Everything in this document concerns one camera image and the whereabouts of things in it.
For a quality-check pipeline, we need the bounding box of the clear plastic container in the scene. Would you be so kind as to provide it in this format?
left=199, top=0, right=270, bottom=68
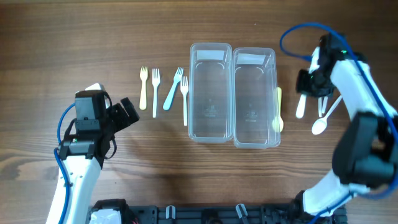
left=233, top=47, right=280, bottom=149
left=188, top=42, right=232, bottom=144

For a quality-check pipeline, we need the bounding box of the yellow plastic spoon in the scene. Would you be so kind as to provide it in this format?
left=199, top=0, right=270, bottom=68
left=272, top=87, right=284, bottom=133

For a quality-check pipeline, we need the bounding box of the yellow plastic fork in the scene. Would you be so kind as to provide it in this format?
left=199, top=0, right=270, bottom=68
left=139, top=66, right=149, bottom=110

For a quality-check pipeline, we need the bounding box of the white plastic spoon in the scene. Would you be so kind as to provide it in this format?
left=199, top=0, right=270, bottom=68
left=295, top=94, right=307, bottom=119
left=312, top=95, right=343, bottom=135
left=318, top=97, right=323, bottom=118

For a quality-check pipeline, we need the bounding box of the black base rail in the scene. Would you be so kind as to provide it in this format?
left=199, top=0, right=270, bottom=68
left=86, top=199, right=348, bottom=224

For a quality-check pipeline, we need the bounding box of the clear plastic container left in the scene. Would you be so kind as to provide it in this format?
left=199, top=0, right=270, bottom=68
left=188, top=42, right=232, bottom=144

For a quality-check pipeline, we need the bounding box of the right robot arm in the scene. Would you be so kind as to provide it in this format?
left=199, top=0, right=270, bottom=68
left=288, top=33, right=397, bottom=223

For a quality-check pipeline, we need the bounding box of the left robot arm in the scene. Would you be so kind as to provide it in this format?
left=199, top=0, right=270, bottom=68
left=46, top=83, right=139, bottom=223

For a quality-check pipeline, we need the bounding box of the light blue plastic fork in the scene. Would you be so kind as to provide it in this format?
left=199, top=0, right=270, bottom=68
left=163, top=67, right=183, bottom=111

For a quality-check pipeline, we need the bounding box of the clear plastic container right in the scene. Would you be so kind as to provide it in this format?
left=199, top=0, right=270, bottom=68
left=233, top=47, right=280, bottom=149

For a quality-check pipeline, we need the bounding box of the white plastic fork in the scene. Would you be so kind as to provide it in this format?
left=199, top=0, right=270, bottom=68
left=180, top=76, right=189, bottom=126
left=152, top=68, right=160, bottom=118

